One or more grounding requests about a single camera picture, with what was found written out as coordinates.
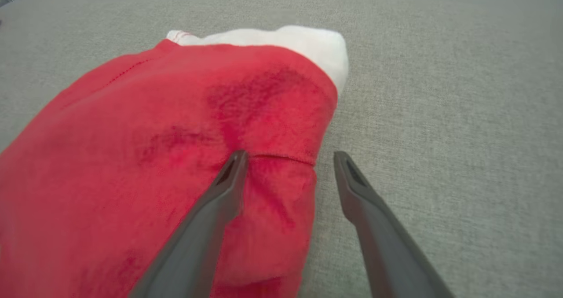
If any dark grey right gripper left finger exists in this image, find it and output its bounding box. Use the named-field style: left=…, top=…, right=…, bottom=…
left=128, top=150, right=249, bottom=298

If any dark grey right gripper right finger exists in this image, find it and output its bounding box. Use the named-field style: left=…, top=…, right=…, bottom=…
left=333, top=151, right=454, bottom=298

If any red and white garment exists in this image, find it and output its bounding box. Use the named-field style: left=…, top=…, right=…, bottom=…
left=0, top=25, right=350, bottom=298

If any grey fabric sofa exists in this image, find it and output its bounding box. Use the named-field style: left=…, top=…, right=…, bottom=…
left=0, top=0, right=563, bottom=298

